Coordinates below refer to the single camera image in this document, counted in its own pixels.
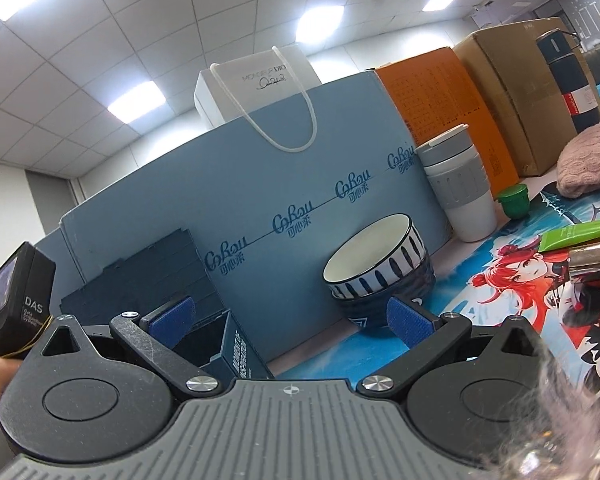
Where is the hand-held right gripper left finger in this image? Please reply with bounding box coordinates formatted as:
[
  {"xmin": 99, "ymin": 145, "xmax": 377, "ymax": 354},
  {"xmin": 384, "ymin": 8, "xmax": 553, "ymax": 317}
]
[{"xmin": 27, "ymin": 296, "xmax": 220, "ymax": 400}]

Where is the white paper bag rope handle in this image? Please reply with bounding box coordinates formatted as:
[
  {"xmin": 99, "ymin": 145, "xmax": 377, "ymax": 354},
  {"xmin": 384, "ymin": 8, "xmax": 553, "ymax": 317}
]
[{"xmin": 194, "ymin": 45, "xmax": 323, "ymax": 153}]

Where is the white blue striped bowl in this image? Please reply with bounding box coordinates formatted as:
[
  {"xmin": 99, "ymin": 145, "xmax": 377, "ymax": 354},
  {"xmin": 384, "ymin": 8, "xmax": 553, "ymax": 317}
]
[{"xmin": 322, "ymin": 213, "xmax": 427, "ymax": 301}]

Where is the pink fluffy pearl accessory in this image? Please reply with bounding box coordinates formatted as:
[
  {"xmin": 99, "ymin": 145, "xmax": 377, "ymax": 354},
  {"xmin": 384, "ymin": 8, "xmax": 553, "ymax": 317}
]
[{"xmin": 505, "ymin": 340, "xmax": 600, "ymax": 480}]

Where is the small green cap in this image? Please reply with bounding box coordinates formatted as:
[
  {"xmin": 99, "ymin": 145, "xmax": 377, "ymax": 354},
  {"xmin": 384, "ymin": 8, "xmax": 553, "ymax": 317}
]
[{"xmin": 496, "ymin": 184, "xmax": 531, "ymax": 218}]

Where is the anime printed desk mat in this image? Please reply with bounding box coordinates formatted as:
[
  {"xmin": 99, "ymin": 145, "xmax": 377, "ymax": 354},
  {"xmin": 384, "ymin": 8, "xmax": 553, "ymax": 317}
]
[{"xmin": 275, "ymin": 175, "xmax": 600, "ymax": 411}]

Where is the green tube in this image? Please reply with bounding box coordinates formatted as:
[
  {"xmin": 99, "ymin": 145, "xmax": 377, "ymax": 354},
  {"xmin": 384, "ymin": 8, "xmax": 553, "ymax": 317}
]
[{"xmin": 539, "ymin": 212, "xmax": 600, "ymax": 253}]

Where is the white cup grey sleeve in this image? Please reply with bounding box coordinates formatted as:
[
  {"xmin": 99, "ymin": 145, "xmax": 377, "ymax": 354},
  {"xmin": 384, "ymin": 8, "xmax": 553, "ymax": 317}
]
[{"xmin": 414, "ymin": 123, "xmax": 498, "ymax": 243}]

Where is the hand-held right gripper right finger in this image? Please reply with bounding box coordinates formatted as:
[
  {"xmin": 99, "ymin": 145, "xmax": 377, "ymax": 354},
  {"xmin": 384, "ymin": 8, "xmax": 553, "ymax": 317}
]
[{"xmin": 356, "ymin": 296, "xmax": 548, "ymax": 398}]

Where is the dark blue plastic crate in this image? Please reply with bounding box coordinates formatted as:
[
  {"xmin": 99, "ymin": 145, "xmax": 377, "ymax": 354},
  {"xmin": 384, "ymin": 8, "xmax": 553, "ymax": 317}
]
[{"xmin": 60, "ymin": 227, "xmax": 276, "ymax": 381}]

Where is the orange cardboard box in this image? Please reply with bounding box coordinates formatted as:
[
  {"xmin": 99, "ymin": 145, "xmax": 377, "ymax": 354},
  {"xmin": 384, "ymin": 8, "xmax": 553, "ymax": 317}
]
[{"xmin": 375, "ymin": 47, "xmax": 521, "ymax": 196}]

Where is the dark blue bowl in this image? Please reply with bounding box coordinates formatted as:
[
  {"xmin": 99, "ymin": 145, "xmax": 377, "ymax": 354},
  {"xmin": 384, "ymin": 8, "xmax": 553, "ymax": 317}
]
[{"xmin": 330, "ymin": 255, "xmax": 437, "ymax": 343}]

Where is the shiny metal bottle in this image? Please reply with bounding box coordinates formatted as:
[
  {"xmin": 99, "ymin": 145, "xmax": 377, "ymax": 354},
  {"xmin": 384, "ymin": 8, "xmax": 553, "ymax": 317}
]
[{"xmin": 567, "ymin": 225, "xmax": 600, "ymax": 301}]

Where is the pink knitted cloth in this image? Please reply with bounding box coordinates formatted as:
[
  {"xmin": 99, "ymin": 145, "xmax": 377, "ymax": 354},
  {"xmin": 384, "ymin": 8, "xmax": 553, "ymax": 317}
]
[{"xmin": 555, "ymin": 121, "xmax": 600, "ymax": 198}]

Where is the large blue printed cardboard box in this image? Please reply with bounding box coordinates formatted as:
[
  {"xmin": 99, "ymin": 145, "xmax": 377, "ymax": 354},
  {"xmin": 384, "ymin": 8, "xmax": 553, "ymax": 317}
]
[{"xmin": 60, "ymin": 70, "xmax": 453, "ymax": 376}]

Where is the dark blue thermos bottle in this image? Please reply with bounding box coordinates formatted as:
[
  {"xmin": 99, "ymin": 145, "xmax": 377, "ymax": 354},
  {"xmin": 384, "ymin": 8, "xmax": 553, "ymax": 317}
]
[{"xmin": 536, "ymin": 29, "xmax": 600, "ymax": 133}]

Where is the brown cardboard box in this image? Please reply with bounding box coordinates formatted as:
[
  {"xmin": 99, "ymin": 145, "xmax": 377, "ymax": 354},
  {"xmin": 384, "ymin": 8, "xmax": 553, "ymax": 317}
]
[{"xmin": 452, "ymin": 16, "xmax": 600, "ymax": 178}]

